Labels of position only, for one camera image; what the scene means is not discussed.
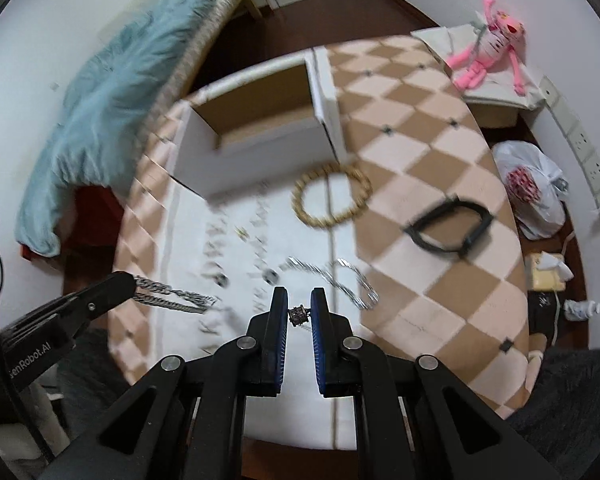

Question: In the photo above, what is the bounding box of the small dark gem earring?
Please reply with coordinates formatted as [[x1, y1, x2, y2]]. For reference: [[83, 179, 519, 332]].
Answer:
[[288, 304, 310, 327]]

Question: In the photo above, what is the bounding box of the thin silver chain necklace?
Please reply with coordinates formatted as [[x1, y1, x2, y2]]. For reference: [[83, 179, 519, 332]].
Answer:
[[279, 256, 382, 311]]

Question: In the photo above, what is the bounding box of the thick silver chain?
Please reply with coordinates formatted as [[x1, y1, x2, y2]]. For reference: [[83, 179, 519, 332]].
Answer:
[[132, 275, 219, 316]]

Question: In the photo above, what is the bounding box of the black band bracelet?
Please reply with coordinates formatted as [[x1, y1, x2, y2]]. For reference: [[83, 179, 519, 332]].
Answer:
[[403, 195, 496, 261]]

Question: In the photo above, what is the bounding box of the wooden bead bracelet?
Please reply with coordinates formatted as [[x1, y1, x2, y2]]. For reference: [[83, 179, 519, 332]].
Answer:
[[291, 160, 374, 230]]

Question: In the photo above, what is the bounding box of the white printed paper bag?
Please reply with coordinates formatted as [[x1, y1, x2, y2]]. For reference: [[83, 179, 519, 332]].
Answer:
[[150, 182, 358, 451]]

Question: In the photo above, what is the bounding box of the checkered brown pink tablecloth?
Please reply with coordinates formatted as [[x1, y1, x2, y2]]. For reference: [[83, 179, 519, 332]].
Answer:
[[109, 36, 539, 417]]

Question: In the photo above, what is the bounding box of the tissue box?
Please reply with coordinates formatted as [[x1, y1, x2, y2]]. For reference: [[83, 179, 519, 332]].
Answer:
[[524, 252, 573, 292]]

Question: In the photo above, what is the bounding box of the teal blanket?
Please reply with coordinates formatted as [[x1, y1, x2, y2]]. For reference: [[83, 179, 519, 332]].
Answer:
[[15, 0, 214, 258]]

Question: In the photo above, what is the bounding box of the white cardboard box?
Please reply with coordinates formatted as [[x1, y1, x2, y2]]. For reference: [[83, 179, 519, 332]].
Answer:
[[168, 47, 349, 200]]

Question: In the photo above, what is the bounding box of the white plastic bottle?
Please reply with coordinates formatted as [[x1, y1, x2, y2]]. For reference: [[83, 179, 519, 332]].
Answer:
[[564, 300, 600, 322]]

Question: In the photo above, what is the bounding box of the dark fuzzy stool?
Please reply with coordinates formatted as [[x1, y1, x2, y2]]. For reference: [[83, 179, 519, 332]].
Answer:
[[507, 348, 600, 480]]

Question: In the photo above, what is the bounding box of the white plastic bag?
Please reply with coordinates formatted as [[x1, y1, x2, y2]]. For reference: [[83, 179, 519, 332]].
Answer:
[[492, 141, 569, 240]]

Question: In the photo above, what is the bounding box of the white cloth on box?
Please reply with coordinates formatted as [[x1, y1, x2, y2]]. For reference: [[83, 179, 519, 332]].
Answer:
[[412, 22, 545, 110]]

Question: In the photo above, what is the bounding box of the white power strip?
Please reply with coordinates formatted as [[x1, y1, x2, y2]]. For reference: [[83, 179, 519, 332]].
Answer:
[[539, 76, 600, 217]]

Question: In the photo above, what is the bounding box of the bed mattress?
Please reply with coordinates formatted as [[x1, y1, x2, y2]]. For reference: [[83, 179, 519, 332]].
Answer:
[[138, 0, 242, 141]]

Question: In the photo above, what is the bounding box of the pink panther plush toy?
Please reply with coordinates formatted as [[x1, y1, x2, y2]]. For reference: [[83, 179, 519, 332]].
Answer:
[[445, 0, 527, 96]]

